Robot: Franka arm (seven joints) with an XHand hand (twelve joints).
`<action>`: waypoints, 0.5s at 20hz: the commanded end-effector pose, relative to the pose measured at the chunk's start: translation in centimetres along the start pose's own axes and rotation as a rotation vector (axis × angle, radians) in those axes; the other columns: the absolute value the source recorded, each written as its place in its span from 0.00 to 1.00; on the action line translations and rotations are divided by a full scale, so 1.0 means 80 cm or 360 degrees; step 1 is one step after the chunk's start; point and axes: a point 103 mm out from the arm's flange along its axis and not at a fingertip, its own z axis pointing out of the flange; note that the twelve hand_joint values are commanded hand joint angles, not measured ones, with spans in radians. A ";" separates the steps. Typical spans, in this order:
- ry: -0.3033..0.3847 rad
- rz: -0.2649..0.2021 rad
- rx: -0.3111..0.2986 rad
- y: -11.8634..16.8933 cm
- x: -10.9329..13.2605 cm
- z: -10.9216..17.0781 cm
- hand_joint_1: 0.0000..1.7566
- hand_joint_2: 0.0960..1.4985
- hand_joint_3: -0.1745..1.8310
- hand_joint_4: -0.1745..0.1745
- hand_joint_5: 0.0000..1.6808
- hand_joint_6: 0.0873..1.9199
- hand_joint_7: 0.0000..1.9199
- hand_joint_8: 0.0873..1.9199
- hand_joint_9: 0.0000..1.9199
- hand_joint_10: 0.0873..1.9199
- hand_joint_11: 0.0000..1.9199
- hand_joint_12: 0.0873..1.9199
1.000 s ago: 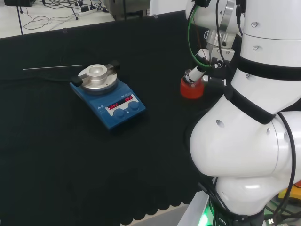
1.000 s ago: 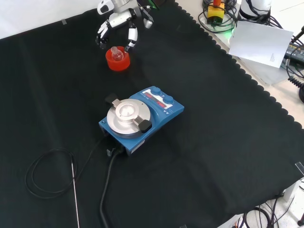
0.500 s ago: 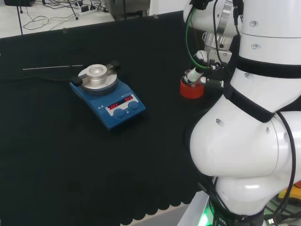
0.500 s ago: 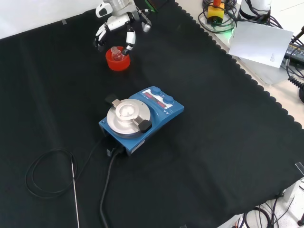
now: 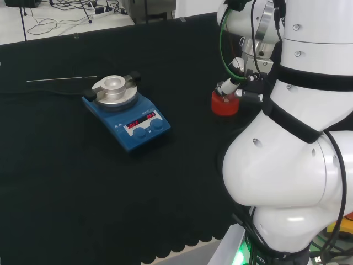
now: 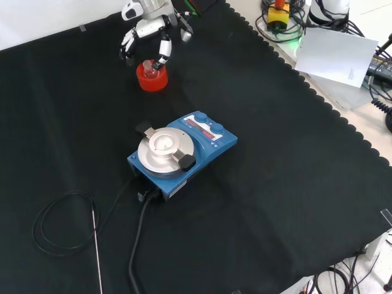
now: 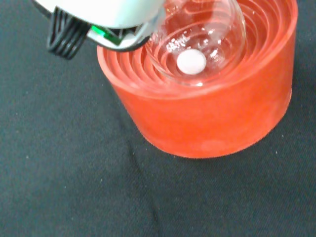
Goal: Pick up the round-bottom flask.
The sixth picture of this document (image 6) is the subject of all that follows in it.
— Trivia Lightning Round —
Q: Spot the yellow emergency stop button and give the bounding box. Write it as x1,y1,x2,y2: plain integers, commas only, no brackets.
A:
266,0,290,32

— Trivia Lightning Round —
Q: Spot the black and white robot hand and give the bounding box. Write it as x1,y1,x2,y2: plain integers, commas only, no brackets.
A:
118,13,194,73

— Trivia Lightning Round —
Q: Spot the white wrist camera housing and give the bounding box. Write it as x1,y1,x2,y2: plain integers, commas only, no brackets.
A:
121,1,143,21

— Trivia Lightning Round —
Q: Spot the blue base magnetic heater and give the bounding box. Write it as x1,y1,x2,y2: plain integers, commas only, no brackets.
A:
127,110,239,202

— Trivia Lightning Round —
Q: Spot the pale white board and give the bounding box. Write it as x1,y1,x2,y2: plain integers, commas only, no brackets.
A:
294,26,380,89

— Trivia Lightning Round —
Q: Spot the thin black probe cable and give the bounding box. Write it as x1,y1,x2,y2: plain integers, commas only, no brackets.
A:
31,178,139,257

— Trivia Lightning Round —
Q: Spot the clear glass round-bottom flask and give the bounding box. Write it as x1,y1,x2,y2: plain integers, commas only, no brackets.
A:
143,59,158,79

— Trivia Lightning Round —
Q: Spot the orange flask support ring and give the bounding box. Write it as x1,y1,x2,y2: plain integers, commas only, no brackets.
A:
135,60,169,92

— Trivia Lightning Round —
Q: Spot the black bench cloth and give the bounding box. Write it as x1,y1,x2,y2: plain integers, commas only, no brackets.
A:
0,0,392,294

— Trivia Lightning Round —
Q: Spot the black coiled cable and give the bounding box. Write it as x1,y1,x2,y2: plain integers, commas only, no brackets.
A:
371,97,392,116

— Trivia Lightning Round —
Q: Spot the thin steel temperature probe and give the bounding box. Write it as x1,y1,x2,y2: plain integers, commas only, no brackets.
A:
91,208,104,294

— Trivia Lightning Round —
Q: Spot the thick black power cable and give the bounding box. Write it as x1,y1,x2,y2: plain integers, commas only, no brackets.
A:
127,189,160,294

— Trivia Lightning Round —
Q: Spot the grey base plate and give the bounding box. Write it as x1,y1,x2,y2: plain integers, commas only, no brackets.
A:
301,72,381,111

